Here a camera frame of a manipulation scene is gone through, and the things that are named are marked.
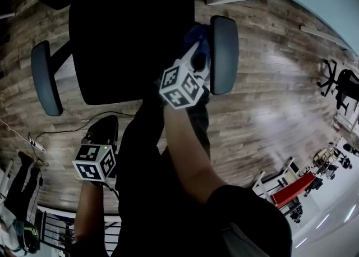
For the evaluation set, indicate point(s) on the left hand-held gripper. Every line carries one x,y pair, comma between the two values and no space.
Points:
92,163

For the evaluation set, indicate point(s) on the blue cloth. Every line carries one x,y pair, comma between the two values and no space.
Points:
196,34

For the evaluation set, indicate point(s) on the person's right forearm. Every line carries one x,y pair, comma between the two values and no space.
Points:
188,152

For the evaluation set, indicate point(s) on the grey chair armrest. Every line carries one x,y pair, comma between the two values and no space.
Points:
45,82
224,54

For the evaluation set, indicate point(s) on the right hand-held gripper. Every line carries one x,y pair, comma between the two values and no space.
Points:
179,87

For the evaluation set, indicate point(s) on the green and black backpack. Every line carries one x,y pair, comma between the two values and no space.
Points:
29,236

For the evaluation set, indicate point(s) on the person's black clothing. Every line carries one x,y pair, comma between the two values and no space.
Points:
168,208

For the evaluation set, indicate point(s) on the black mesh office chair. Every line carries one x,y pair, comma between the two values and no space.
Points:
345,84
126,54

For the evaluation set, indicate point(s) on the white power strip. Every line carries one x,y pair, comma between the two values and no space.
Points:
37,145

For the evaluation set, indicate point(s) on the red desk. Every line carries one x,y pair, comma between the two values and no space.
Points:
294,191

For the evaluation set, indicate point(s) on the black metal railing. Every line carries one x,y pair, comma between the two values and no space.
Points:
45,222

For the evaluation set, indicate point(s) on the person's left forearm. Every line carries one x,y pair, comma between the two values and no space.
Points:
89,211

